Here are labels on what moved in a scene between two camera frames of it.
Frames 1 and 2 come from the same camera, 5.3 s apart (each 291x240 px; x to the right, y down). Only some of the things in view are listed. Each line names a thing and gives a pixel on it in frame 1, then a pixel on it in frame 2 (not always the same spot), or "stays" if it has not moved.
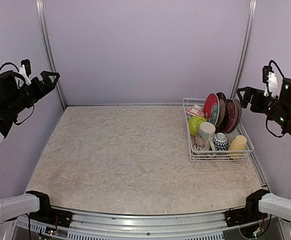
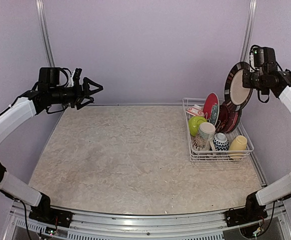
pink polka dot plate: (232, 116) stays
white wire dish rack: (214, 133) stays
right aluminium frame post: (245, 45) stays
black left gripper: (46, 85) → (80, 95)
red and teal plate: (211, 107) stays
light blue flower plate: (239, 114) stays
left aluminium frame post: (40, 9) stays
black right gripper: (258, 93) → (247, 82)
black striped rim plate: (222, 102) → (237, 97)
